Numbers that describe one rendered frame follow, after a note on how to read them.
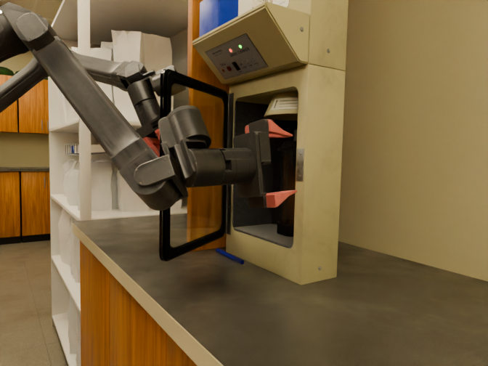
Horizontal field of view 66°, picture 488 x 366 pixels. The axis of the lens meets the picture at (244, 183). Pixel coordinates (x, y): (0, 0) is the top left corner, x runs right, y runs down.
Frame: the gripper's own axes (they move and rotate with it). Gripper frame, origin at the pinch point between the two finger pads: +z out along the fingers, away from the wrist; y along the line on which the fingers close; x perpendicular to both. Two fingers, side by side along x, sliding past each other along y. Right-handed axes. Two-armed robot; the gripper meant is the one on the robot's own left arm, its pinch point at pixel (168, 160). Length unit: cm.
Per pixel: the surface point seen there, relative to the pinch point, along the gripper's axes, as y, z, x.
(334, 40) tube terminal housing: -43.9, -7.7, -8.2
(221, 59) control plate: -18.5, -19.1, -10.8
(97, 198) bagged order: 88, -24, -76
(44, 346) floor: 185, 35, -98
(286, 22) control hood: -37.2, -11.7, 2.8
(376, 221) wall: -32, 35, -47
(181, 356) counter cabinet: 4.0, 38.4, 16.2
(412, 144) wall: -51, 19, -40
